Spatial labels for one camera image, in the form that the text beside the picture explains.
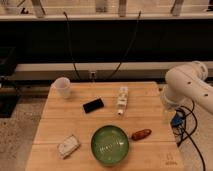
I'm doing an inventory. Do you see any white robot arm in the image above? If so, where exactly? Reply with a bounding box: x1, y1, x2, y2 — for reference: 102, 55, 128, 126
161, 61, 213, 115

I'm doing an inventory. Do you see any white sponge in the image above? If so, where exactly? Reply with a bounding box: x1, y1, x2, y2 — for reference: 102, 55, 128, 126
57, 135, 80, 159

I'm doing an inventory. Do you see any white plastic cup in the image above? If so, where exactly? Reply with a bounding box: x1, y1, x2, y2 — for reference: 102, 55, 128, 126
53, 77, 71, 99

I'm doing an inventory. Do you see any brown oval object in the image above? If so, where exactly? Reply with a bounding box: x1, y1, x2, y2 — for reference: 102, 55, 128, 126
131, 129, 152, 141

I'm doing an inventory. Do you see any green bowl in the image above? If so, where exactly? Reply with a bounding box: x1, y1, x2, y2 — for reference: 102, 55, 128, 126
91, 125, 129, 167

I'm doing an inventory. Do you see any blue connector box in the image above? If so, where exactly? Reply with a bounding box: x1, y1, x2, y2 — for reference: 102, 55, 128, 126
170, 113, 185, 127

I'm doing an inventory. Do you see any right black cable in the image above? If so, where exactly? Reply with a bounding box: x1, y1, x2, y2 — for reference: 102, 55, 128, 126
105, 10, 142, 81

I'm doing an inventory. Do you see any left black cable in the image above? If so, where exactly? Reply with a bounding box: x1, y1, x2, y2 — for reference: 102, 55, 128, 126
62, 11, 82, 81

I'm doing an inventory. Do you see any black floor cable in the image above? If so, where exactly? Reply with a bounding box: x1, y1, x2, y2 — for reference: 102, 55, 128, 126
173, 99, 208, 171

